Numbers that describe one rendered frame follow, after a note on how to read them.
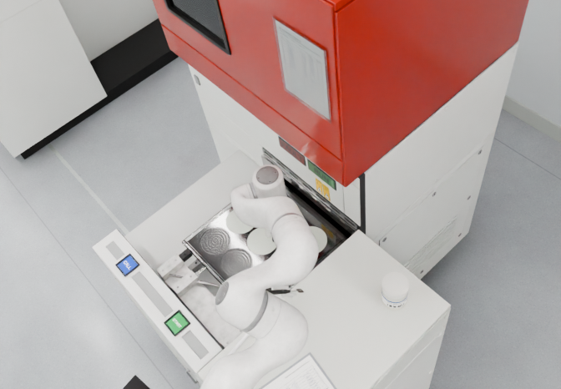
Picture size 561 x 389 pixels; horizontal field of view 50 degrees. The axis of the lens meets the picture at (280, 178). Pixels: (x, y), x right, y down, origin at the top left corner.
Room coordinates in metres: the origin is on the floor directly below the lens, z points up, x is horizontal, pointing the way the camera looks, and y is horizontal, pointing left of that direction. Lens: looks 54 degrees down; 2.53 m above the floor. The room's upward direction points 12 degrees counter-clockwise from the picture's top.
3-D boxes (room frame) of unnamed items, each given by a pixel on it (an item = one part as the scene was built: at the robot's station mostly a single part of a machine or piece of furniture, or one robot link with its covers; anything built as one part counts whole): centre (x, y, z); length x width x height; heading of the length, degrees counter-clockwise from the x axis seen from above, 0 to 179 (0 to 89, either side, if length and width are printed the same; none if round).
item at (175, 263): (0.94, 0.39, 0.89); 0.08 x 0.03 x 0.03; 123
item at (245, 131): (1.25, 0.01, 1.02); 0.82 x 0.03 x 0.40; 33
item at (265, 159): (1.09, -0.07, 0.89); 0.44 x 0.02 x 0.10; 33
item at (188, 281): (0.88, 0.35, 0.89); 0.08 x 0.03 x 0.03; 123
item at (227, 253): (0.97, 0.09, 0.90); 0.34 x 0.34 x 0.01; 33
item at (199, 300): (0.81, 0.31, 0.87); 0.36 x 0.08 x 0.03; 33
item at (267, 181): (0.96, 0.04, 1.17); 0.09 x 0.08 x 0.13; 98
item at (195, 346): (0.83, 0.44, 0.89); 0.55 x 0.09 x 0.14; 33
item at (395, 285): (0.66, -0.24, 1.01); 0.07 x 0.07 x 0.10
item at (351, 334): (0.59, -0.03, 0.89); 0.62 x 0.35 x 0.14; 123
